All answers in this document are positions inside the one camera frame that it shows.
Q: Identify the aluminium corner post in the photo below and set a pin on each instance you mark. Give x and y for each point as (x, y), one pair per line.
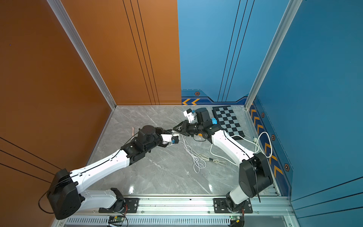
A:
(284, 25)
(73, 35)

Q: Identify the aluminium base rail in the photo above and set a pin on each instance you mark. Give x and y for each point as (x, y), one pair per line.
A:
(188, 211)

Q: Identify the aluminium corner post right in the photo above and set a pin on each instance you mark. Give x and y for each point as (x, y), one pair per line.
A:
(284, 25)

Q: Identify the black grey chessboard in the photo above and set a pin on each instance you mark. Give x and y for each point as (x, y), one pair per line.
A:
(226, 117)

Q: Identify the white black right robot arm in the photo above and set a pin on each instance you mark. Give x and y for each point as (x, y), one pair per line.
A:
(254, 170)

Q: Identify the blue toy microphone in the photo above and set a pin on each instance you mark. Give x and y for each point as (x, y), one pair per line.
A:
(214, 121)

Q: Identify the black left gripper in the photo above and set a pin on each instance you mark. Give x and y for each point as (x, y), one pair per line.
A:
(160, 131)

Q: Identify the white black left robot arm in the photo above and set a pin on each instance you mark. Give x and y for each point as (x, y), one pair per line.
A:
(69, 191)

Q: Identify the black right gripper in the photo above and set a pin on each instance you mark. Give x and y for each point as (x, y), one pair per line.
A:
(185, 127)

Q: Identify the aluminium corner post left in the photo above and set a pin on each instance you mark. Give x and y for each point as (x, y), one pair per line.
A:
(73, 35)

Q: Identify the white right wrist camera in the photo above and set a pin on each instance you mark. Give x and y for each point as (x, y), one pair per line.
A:
(190, 115)

